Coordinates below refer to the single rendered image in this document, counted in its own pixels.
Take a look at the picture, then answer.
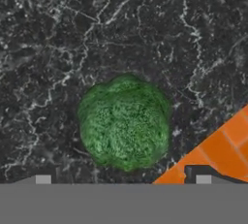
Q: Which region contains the green broccoli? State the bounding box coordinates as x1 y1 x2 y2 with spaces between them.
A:
77 72 172 173

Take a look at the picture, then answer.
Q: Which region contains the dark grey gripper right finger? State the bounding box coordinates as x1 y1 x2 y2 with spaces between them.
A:
184 164 248 185

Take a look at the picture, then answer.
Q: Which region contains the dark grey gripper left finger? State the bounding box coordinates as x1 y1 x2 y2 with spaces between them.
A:
12 165 64 185

